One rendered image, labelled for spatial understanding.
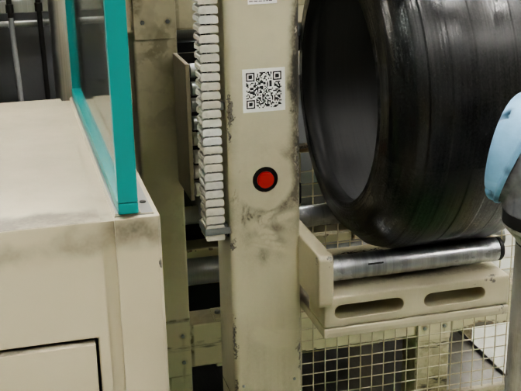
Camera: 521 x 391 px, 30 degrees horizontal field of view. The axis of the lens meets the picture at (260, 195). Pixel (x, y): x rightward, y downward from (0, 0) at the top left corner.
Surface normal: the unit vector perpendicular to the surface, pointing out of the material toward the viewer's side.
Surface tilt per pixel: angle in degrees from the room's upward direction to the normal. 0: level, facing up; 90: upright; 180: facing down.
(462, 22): 60
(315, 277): 90
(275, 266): 90
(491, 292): 90
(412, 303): 90
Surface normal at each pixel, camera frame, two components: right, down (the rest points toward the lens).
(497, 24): 0.22, -0.18
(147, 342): 0.25, 0.30
